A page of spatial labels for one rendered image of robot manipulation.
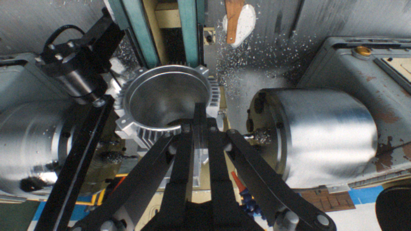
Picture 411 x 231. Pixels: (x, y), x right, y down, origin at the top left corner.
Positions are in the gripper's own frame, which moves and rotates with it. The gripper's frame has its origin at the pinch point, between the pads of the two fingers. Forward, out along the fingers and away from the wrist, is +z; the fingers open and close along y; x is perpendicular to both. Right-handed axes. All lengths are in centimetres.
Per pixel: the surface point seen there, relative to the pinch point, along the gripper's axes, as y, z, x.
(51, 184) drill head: -29.8, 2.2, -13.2
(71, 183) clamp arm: -18.2, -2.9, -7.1
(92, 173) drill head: -26.7, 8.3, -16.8
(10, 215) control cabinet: -290, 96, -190
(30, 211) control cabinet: -286, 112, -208
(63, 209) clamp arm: -18.1, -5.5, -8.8
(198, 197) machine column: -2.9, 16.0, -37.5
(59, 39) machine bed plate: -38.6, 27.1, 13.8
